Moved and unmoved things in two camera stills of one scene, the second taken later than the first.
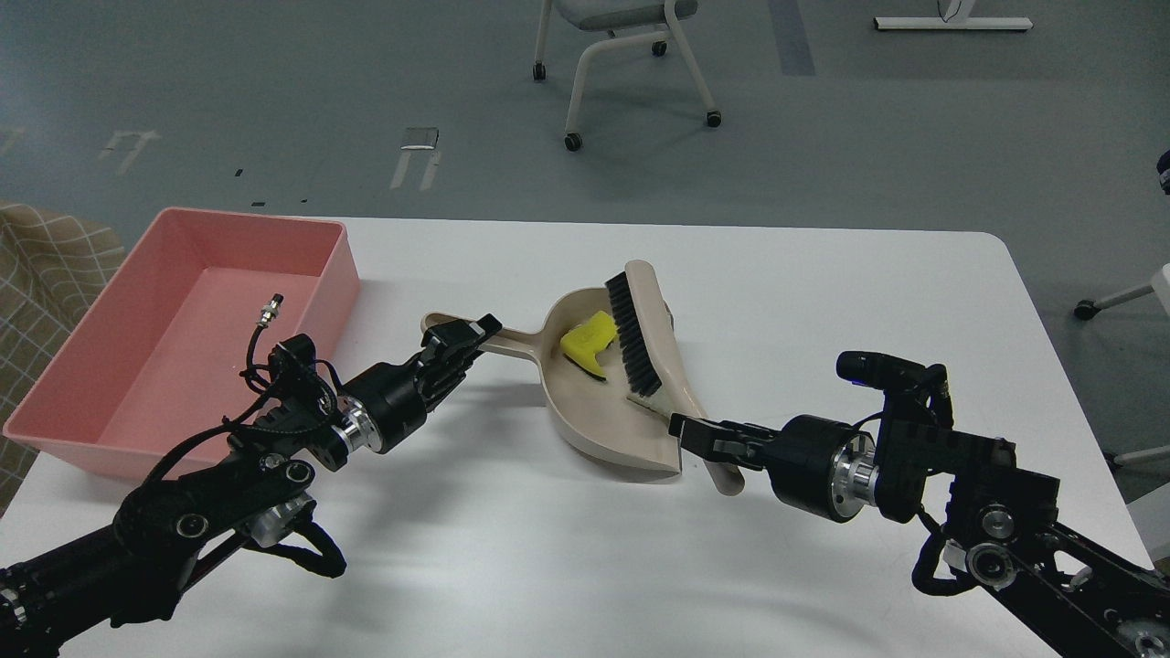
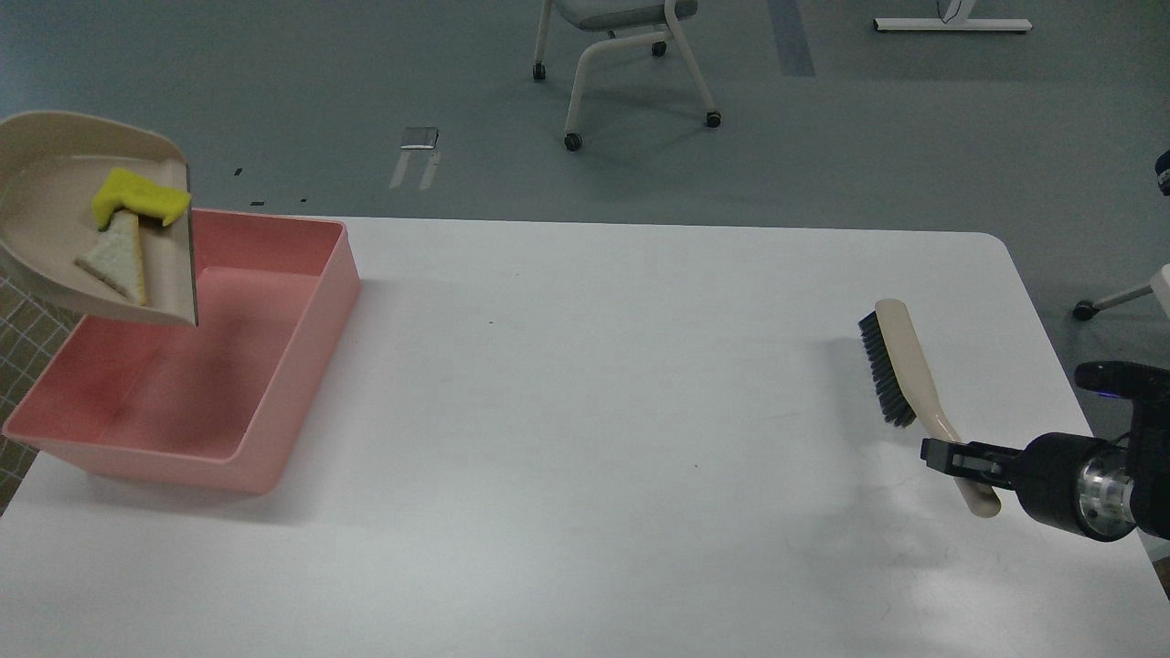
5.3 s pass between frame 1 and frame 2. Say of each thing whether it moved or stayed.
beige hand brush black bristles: moved
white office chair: stayed
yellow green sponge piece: moved
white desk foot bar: stayed
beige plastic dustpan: moved
